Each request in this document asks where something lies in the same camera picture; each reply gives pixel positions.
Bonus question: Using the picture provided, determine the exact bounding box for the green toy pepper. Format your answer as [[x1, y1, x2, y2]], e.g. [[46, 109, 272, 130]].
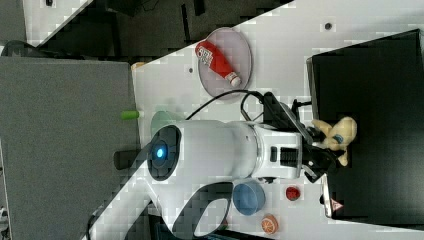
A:
[[120, 110, 140, 120]]

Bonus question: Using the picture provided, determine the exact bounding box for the silver black toaster oven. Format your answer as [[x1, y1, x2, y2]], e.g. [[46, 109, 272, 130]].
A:
[[307, 29, 424, 230]]

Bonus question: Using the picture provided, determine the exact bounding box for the grey foam panel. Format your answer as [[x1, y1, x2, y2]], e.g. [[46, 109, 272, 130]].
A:
[[0, 57, 138, 240]]

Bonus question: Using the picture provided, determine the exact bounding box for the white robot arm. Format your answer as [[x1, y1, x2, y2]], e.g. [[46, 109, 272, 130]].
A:
[[81, 92, 339, 240]]

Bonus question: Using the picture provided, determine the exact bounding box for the red plush ketchup bottle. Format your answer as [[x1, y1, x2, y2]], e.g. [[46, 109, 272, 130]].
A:
[[195, 40, 241, 87]]

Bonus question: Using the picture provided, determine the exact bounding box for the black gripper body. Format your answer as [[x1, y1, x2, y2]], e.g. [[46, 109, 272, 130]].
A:
[[262, 92, 338, 183]]

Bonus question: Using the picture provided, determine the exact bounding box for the blue cup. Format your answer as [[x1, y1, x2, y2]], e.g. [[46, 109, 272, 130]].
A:
[[233, 180, 266, 216]]

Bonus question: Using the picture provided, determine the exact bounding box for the black cable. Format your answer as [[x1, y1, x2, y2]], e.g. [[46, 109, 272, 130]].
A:
[[184, 89, 266, 123]]

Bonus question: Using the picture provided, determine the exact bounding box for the green oval colander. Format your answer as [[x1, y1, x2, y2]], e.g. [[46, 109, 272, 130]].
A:
[[151, 111, 185, 136]]

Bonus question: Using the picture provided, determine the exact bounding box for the yellow plush peeled banana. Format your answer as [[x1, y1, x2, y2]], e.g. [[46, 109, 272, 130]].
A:
[[312, 117, 357, 166]]

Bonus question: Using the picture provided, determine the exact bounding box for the red toy strawberry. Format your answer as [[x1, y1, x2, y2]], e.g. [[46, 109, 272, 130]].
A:
[[286, 187, 300, 201]]

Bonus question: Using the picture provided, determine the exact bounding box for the orange slice toy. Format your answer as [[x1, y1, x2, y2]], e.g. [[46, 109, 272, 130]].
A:
[[261, 214, 279, 235]]

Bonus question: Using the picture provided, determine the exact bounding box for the grey round plate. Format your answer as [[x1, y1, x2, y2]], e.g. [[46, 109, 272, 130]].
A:
[[197, 27, 252, 97]]

